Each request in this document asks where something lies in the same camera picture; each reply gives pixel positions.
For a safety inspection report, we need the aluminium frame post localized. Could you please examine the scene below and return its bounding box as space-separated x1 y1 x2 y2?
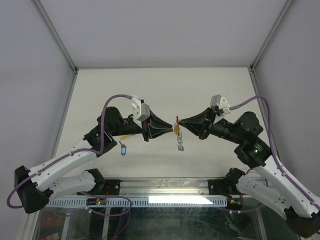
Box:
31 0 78 73
250 0 295 72

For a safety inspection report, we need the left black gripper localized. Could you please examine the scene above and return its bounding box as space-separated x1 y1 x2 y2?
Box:
110 109 174 142

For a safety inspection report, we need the right aluminium frame post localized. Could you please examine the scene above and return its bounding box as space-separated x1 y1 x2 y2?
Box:
250 0 295 72

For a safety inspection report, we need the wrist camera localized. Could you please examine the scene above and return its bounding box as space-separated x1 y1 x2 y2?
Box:
210 94 231 117
130 95 151 128

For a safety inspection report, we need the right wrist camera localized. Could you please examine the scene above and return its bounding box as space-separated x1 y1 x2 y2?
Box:
210 94 231 117

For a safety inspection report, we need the left aluminium frame post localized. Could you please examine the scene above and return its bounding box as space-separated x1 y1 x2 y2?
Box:
31 0 78 73

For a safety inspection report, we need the blue tag key lower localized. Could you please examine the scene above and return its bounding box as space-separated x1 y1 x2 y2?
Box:
118 140 127 156

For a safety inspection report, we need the yellow tag key flat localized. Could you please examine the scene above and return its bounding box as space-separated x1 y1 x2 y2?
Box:
120 135 130 141

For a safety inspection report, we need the slotted cable duct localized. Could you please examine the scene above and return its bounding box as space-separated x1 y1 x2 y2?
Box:
46 195 227 208

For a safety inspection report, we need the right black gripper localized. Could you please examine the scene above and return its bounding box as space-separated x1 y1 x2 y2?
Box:
178 107 244 145

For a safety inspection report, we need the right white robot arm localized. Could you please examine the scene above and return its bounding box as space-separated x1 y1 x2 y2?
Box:
178 107 320 239

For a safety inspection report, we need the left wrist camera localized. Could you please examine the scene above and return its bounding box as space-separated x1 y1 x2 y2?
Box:
130 95 151 128

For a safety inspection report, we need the yellow tag key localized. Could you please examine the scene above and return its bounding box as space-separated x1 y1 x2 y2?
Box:
120 135 130 141
173 124 181 135

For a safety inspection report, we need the red handled metal keyring holder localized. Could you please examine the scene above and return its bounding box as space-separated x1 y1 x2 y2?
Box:
174 116 185 152

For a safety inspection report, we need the aluminium front rail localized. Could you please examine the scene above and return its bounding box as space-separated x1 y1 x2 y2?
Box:
31 176 300 198

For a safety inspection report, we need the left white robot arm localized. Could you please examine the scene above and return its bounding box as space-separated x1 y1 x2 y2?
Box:
14 106 173 214

